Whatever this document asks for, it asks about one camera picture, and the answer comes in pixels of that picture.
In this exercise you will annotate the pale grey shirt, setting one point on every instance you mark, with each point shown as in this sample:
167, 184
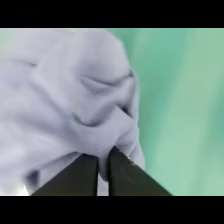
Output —
66, 106

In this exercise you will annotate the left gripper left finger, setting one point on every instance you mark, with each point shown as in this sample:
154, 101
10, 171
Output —
75, 180

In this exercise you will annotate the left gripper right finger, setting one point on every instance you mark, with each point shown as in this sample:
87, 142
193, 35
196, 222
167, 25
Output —
130, 180

